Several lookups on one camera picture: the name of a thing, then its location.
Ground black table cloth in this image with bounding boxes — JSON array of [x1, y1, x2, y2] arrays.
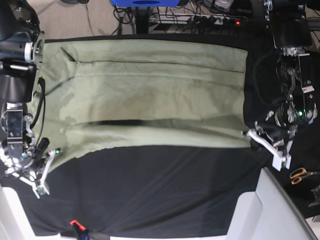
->
[[0, 34, 320, 239]]

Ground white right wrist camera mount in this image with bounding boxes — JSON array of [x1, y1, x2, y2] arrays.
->
[[18, 148, 62, 199]]

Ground white frame piece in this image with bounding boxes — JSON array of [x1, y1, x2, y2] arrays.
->
[[0, 186, 75, 240], [226, 167, 317, 240]]

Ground red black clamp bottom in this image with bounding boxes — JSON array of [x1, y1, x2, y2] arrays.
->
[[69, 219, 92, 240]]

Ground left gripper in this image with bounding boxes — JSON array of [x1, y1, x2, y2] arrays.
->
[[250, 107, 298, 152]]

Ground white frame piece right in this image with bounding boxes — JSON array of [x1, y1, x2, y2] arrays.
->
[[226, 167, 317, 240]]

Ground white frame piece left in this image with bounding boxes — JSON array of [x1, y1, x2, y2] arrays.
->
[[0, 186, 75, 240]]

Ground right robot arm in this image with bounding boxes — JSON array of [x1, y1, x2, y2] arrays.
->
[[0, 0, 49, 178]]

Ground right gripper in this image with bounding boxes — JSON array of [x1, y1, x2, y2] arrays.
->
[[0, 137, 50, 179]]

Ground light green T-shirt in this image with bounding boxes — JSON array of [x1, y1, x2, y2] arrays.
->
[[33, 39, 250, 169]]

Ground blue box on stand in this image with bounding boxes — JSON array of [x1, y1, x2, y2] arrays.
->
[[111, 0, 180, 8]]

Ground black stand pole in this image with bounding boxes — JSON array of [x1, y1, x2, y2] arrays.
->
[[131, 6, 154, 35]]

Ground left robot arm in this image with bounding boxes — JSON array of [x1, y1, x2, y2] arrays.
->
[[251, 0, 318, 156]]

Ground orange handled scissors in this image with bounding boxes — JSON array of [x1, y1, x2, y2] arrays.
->
[[289, 167, 320, 185]]

